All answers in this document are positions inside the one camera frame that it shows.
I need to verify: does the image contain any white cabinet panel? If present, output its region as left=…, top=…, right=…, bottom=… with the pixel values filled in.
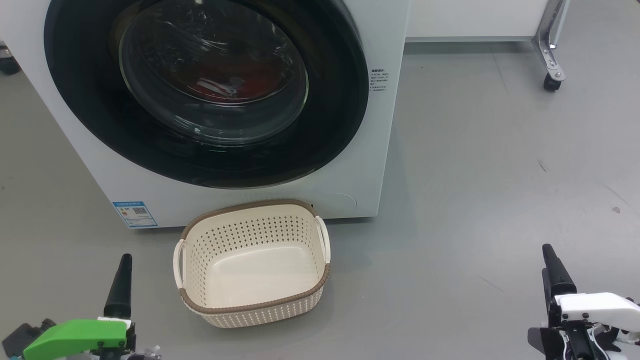
left=405, top=0, right=551, bottom=43

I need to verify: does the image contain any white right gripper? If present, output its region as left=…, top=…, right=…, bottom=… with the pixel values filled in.
left=527, top=244, right=640, bottom=360

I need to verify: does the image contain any metal frame leg with caster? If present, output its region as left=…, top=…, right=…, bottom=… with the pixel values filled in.
left=531, top=0, right=571, bottom=92

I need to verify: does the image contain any red garment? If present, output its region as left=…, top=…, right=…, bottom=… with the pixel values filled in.
left=170, top=47, right=296, bottom=103

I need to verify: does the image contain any white front-load washing machine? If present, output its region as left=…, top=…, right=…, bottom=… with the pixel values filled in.
left=0, top=0, right=411, bottom=230

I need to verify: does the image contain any black round washer door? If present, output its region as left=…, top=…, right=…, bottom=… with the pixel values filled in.
left=43, top=0, right=370, bottom=190

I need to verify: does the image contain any cream perforated laundry basket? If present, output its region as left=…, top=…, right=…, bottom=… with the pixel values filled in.
left=173, top=199, right=332, bottom=329

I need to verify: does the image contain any dark caster wheel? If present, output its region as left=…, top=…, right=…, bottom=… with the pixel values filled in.
left=0, top=44, right=22, bottom=76

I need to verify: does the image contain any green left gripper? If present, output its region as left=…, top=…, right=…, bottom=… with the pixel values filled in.
left=22, top=253, right=161, bottom=360

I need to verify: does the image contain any blue energy label sticker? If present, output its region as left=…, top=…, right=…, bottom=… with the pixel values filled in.
left=112, top=201, right=159, bottom=229

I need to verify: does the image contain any printed text warning sticker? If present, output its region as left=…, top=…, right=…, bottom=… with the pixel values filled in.
left=369, top=69, right=391, bottom=95

